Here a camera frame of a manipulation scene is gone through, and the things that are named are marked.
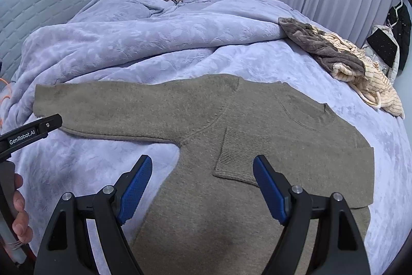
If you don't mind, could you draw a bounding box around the black hanging garment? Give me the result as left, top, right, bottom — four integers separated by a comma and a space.
387, 4, 412, 72

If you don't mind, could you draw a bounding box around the black sparkly bag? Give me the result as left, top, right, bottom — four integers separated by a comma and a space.
367, 27, 398, 68

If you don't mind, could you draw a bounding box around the lavender embossed blanket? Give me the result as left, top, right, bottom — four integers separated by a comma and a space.
0, 0, 410, 275

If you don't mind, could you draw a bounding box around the person's left hand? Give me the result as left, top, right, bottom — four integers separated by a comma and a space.
12, 173, 33, 245

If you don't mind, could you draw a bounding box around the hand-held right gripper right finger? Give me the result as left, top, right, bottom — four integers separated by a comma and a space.
252, 155, 372, 275

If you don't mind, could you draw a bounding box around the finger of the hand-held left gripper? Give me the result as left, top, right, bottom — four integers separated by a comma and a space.
30, 114, 63, 136

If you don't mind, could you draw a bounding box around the orange cable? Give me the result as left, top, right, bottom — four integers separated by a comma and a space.
0, 77, 15, 131

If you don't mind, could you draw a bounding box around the olive knit sweater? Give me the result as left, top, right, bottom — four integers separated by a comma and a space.
33, 73, 375, 275

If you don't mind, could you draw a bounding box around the grey plush garment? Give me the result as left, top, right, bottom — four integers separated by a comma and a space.
278, 16, 366, 76

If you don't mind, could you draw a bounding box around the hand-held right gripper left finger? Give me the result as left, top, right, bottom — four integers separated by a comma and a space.
34, 155, 153, 275

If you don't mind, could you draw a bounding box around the cream striped plush garment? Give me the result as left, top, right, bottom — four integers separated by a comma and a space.
317, 25, 405, 119

